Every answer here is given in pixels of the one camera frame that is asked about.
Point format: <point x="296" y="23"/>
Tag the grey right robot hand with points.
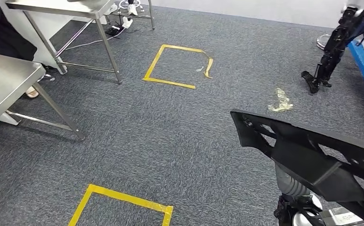
<point x="287" y="184"/>

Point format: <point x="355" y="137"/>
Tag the black plastic plate part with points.
<point x="309" y="156"/>

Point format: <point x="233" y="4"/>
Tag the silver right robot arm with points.
<point x="298" y="216"/>

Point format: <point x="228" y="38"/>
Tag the stainless steel workbench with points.
<point x="7" y="81"/>

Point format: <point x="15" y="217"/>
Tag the crumpled clear plastic wrap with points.
<point x="280" y="101"/>

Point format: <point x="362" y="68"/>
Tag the round silver stand base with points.
<point x="322" y="43"/>

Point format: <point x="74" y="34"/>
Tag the small clear tape scrap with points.
<point x="199" y="69"/>

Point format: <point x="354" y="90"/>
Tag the torn yellow tape square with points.
<point x="169" y="82"/>

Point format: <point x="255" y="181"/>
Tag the white power strip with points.
<point x="127" y="22"/>

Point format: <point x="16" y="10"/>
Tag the black power adapter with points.
<point x="113" y="30"/>

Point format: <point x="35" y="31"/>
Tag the chair wheel base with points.
<point x="46" y="78"/>

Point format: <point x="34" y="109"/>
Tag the stainless steel table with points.
<point x="60" y="6"/>

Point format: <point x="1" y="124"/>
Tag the person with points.
<point x="0" y="37"/>

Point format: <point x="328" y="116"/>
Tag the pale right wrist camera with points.
<point x="342" y="216"/>

